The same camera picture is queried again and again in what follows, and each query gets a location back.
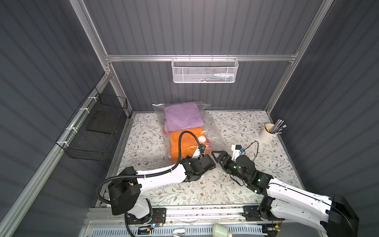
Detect clear plastic vacuum bag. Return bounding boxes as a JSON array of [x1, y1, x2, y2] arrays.
[[153, 101, 227, 159]]

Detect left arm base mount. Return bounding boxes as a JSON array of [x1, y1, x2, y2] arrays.
[[126, 208, 167, 225]]

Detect white wire mesh basket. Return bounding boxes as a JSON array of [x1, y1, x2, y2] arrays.
[[171, 57, 239, 84]]

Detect orange trousers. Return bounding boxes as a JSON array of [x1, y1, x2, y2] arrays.
[[170, 128, 212, 162]]

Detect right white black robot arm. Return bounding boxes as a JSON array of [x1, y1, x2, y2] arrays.
[[211, 151, 359, 237]]

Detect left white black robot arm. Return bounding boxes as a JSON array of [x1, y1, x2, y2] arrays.
[[108, 155, 216, 219]]

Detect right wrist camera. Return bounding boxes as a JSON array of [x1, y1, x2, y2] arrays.
[[232, 144, 243, 162]]

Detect items in white basket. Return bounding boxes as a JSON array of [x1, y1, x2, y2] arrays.
[[188, 73, 235, 83]]

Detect folded purple cloth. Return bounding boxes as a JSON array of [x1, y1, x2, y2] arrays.
[[164, 102, 204, 132]]

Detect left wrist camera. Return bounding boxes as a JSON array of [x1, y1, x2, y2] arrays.
[[192, 144, 206, 160]]

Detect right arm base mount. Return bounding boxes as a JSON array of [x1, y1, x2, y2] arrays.
[[242, 204, 284, 221]]

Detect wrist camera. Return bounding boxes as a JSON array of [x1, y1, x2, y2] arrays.
[[192, 144, 206, 160], [232, 144, 243, 162]]

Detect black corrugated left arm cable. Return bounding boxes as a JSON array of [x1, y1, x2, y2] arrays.
[[96, 130, 205, 237]]

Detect white pen cup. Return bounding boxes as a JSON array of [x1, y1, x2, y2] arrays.
[[259, 123, 276, 144]]

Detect white round bag valve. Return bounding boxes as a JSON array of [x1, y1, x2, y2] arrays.
[[197, 136, 207, 143]]

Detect black wire mesh basket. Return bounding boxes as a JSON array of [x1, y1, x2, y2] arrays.
[[56, 89, 128, 162]]

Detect bundle of pens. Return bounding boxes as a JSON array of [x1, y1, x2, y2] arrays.
[[270, 119, 284, 133]]

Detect pale green lamp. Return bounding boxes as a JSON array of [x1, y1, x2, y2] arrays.
[[212, 223, 233, 237]]

